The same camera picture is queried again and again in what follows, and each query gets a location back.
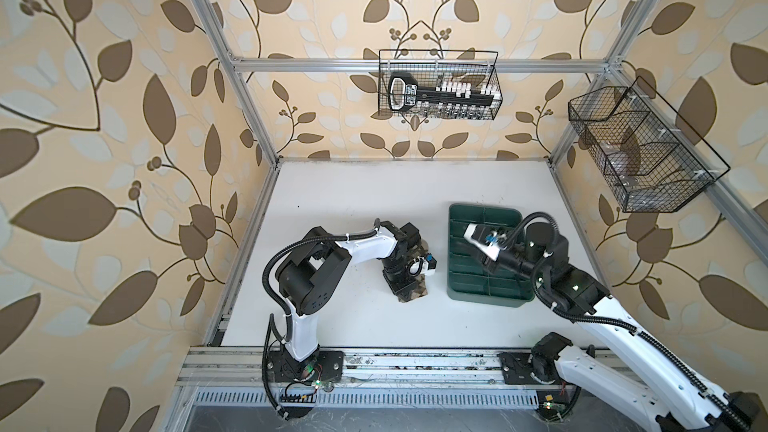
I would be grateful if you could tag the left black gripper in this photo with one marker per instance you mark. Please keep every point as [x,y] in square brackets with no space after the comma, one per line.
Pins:
[404,288]

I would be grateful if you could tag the beige brown argyle sock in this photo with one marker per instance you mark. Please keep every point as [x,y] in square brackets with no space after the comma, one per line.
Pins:
[411,282]

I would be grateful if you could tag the green plastic divided tray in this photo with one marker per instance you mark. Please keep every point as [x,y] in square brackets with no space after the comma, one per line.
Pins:
[468,278]

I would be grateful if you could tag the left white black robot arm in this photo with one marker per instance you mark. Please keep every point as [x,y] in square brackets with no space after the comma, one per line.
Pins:
[303,276]

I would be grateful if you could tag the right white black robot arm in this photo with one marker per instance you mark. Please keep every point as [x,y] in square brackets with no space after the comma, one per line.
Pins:
[666,394]

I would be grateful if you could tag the black white tool in basket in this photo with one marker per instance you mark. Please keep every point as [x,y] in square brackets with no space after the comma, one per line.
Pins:
[404,92]

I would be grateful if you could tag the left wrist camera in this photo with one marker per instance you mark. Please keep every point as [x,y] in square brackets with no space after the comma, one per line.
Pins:
[428,264]

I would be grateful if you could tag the black wire basket right wall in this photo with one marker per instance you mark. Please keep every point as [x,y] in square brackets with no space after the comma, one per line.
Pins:
[653,159]

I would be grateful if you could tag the black wire basket wall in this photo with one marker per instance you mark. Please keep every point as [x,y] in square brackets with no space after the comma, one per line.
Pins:
[477,67]
[653,159]

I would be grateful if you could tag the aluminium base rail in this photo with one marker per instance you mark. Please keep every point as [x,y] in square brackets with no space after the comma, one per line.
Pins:
[440,378]

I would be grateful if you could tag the black wire basket back wall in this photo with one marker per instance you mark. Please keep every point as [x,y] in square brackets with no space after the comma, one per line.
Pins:
[477,67]

